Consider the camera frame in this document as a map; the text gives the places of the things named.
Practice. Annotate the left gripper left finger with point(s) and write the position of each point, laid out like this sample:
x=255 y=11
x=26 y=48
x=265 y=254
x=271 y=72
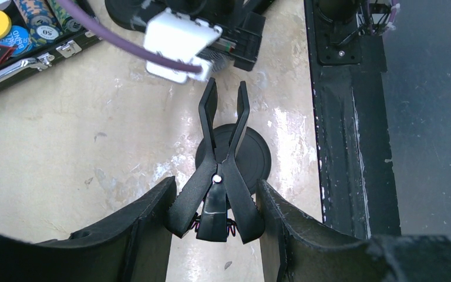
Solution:
x=131 y=244

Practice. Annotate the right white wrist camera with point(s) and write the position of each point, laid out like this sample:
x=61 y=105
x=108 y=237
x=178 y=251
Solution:
x=181 y=39

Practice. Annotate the black silver-mesh microphone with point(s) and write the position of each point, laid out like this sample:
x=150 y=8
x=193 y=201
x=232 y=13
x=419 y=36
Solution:
x=219 y=61

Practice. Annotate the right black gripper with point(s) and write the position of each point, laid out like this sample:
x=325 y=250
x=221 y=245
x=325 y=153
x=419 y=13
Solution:
x=242 y=23

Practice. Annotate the black clip stand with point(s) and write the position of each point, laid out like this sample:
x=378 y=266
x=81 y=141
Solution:
x=216 y=197
x=133 y=14

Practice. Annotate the black poker chip case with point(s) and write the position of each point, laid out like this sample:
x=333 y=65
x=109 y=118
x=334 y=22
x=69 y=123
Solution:
x=43 y=33

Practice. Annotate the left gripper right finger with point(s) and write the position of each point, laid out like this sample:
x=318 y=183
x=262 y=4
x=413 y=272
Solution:
x=296 y=247

